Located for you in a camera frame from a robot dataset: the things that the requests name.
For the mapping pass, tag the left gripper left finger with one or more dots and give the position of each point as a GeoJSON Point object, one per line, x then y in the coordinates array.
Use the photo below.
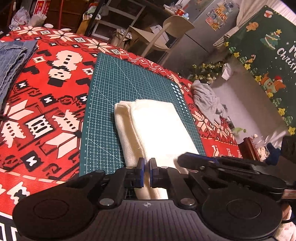
{"type": "Point", "coordinates": [119, 182]}

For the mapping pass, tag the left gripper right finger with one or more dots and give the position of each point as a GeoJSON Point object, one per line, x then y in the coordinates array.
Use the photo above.
{"type": "Point", "coordinates": [174, 183]}

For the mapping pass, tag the cream knit sweater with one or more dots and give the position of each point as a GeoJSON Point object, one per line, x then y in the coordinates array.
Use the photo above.
{"type": "Point", "coordinates": [151, 129]}

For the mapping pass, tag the grey crumpled garment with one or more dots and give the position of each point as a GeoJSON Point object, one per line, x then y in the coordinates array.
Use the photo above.
{"type": "Point", "coordinates": [208, 102]}

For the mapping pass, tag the green cutting mat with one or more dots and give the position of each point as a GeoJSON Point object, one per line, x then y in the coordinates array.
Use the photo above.
{"type": "Point", "coordinates": [114, 80]}

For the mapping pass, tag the red patterned Christmas blanket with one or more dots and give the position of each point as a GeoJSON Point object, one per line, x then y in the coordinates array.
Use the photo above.
{"type": "Point", "coordinates": [45, 109]}

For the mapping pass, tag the small decorated Christmas tree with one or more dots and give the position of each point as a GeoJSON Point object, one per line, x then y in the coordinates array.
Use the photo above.
{"type": "Point", "coordinates": [206, 72]}

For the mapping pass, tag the green Christmas banner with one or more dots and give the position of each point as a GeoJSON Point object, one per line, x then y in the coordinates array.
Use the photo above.
{"type": "Point", "coordinates": [265, 46]}

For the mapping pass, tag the grey refrigerator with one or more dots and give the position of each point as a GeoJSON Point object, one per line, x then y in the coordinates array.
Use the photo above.
{"type": "Point", "coordinates": [211, 20]}

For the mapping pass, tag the beige plastic chair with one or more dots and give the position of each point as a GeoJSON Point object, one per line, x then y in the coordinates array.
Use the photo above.
{"type": "Point", "coordinates": [175, 26]}

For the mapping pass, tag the white shelf unit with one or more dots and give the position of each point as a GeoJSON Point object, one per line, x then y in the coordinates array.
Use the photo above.
{"type": "Point", "coordinates": [115, 15]}

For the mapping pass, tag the dark wooden desk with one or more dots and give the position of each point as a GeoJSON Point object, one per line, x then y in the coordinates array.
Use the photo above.
{"type": "Point", "coordinates": [154, 13]}

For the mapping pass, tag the folded blue denim jeans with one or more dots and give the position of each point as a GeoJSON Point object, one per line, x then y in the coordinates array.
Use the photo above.
{"type": "Point", "coordinates": [14, 56]}

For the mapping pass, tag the dark wooden drawer cabinet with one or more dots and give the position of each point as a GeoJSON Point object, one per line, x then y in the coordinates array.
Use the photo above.
{"type": "Point", "coordinates": [66, 14]}

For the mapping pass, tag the red gift box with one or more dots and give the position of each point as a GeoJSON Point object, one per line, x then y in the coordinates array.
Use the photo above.
{"type": "Point", "coordinates": [41, 7]}

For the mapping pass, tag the white printed plastic bag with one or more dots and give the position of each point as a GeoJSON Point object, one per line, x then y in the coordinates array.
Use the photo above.
{"type": "Point", "coordinates": [21, 17]}

